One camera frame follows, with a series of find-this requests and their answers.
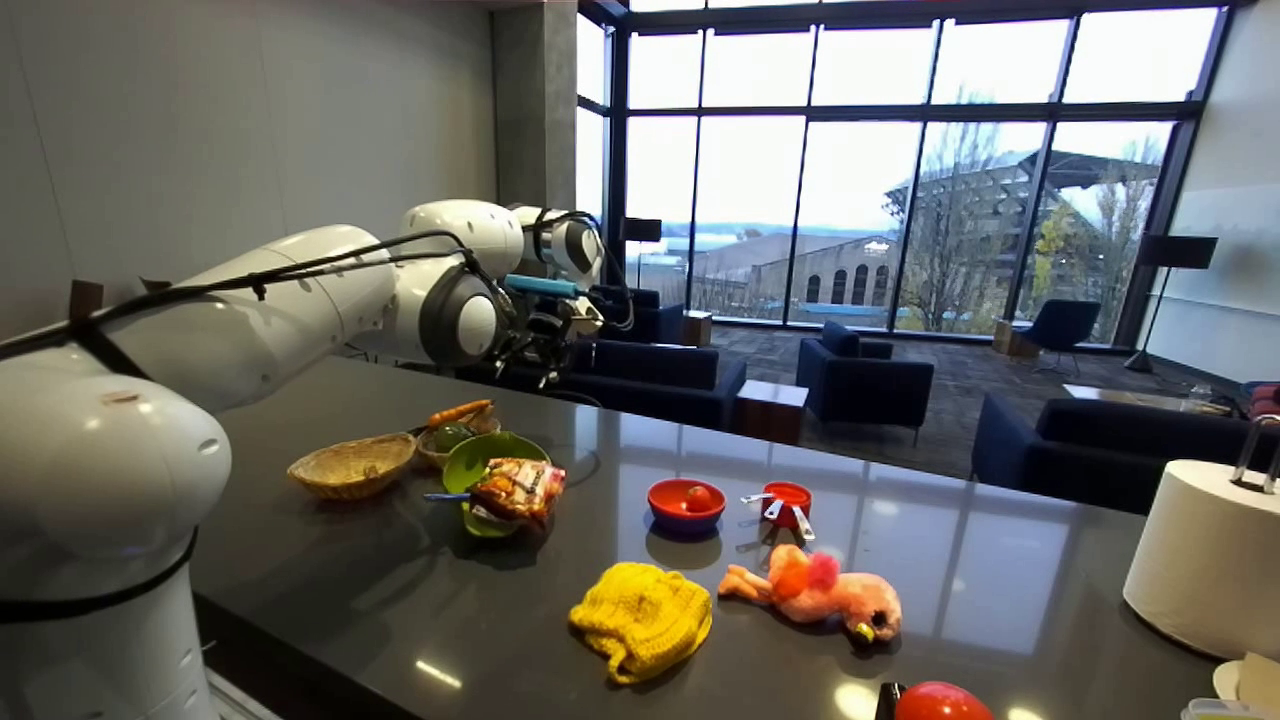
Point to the white paper towel roll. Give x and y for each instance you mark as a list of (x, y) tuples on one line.
[(1205, 563)]

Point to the small wicker basket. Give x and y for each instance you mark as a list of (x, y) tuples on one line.
[(452, 442)]

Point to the large wicker basket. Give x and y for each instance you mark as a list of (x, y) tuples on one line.
[(354, 464)]

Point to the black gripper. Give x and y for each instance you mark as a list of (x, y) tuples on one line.
[(546, 330)]

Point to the pink orange plush toy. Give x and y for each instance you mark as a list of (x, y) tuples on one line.
[(821, 595)]

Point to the dark blue armchair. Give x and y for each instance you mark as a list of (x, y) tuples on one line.
[(866, 377)]

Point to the red toy ball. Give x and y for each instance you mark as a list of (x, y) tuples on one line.
[(947, 700)]

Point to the dark blue low sofa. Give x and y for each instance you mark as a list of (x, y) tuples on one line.
[(1123, 444)]

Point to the wooden box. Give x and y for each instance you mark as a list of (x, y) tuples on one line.
[(697, 324)]

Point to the red bowl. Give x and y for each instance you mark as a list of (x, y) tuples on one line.
[(684, 507)]

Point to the long dark blue sofa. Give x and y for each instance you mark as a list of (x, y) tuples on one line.
[(654, 369)]

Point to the brown bread piece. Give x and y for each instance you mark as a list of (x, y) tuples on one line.
[(523, 488)]

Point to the white top side table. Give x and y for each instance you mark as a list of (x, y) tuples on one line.
[(775, 400)]

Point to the green plastic bowl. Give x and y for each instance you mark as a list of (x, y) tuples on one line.
[(467, 464)]

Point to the small dark blue chair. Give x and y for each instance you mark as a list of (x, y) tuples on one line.
[(1063, 324)]

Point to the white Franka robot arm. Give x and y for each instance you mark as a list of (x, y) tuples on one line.
[(241, 320)]

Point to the yellow knitted cloth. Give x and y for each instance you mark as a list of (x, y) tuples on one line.
[(643, 620)]

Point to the low wooden coffee table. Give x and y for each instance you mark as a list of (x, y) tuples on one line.
[(1146, 396)]

